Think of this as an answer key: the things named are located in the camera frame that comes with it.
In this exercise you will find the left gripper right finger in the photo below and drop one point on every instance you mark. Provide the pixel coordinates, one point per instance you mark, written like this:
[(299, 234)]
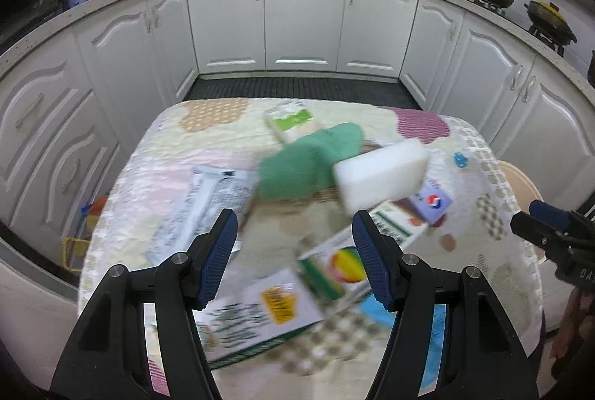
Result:
[(482, 355)]

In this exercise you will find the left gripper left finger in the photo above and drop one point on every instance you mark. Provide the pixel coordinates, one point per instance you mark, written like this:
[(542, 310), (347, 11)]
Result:
[(105, 356)]

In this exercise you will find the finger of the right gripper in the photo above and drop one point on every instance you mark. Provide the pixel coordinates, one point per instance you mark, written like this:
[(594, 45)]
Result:
[(541, 223)]

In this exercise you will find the small blue white box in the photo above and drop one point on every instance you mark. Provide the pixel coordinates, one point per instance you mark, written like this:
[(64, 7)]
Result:
[(430, 202)]

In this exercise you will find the blue plastic packet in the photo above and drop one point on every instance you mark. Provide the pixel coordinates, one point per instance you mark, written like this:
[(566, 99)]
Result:
[(411, 359)]

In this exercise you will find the white foam block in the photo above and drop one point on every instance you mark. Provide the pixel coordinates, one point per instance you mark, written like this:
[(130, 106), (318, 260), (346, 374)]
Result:
[(390, 172)]

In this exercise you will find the grey printed wrapper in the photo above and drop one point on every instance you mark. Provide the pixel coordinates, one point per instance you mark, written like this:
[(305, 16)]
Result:
[(211, 190)]

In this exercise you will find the green cloth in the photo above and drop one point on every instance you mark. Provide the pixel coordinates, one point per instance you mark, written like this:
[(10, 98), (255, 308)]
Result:
[(305, 167)]

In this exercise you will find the green white tissue pack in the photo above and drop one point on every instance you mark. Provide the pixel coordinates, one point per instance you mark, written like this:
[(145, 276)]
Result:
[(291, 120)]

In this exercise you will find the beige trash bin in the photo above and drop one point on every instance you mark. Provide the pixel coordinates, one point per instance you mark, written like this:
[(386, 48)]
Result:
[(523, 188)]

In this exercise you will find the white kitchen cabinets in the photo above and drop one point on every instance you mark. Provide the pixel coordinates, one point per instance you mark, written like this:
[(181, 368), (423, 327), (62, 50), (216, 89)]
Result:
[(78, 92)]

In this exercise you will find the person right hand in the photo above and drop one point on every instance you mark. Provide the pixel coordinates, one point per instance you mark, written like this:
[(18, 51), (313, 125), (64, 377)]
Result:
[(575, 331)]

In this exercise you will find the yellow plastic container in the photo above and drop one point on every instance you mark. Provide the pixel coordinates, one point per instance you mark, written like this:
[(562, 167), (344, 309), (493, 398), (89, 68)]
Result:
[(74, 251)]

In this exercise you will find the orange yellow bag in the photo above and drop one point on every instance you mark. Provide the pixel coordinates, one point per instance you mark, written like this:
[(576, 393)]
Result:
[(91, 214)]

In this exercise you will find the patterned quilted tablecloth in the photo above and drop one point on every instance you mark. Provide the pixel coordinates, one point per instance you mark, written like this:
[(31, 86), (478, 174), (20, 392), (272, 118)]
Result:
[(336, 358)]

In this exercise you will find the yellow lidded pot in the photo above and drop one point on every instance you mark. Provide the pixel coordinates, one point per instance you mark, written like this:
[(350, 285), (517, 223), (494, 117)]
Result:
[(546, 20)]

